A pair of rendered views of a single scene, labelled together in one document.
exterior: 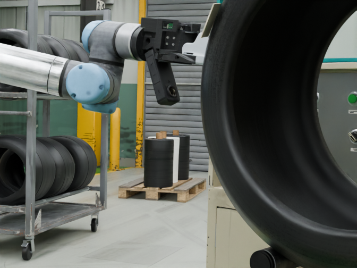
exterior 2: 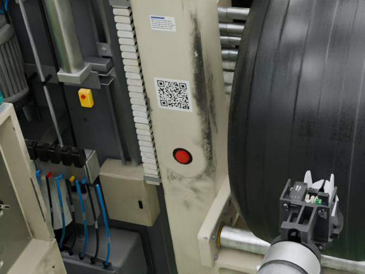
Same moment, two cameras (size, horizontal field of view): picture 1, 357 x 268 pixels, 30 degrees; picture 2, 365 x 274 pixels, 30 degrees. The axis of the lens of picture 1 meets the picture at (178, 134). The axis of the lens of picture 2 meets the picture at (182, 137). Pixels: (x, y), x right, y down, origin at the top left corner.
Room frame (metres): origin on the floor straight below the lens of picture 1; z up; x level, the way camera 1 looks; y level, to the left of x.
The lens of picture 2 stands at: (1.63, 0.64, 1.97)
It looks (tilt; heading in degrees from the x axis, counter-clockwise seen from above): 37 degrees down; 256
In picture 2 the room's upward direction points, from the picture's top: 8 degrees counter-clockwise
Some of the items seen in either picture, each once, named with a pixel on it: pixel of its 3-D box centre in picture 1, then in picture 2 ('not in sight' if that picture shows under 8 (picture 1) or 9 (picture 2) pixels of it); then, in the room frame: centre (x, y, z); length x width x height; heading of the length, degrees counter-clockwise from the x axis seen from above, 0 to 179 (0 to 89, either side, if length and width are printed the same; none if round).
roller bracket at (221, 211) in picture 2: not in sight; (234, 191); (1.24, -0.47, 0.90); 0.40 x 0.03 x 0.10; 50
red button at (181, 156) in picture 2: not in sight; (183, 155); (1.35, -0.46, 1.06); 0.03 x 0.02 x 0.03; 140
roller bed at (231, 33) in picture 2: not in sight; (258, 50); (1.03, -0.79, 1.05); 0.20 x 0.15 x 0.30; 140
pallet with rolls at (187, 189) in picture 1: (165, 162); not in sight; (8.13, 0.15, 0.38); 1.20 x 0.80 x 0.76; 167
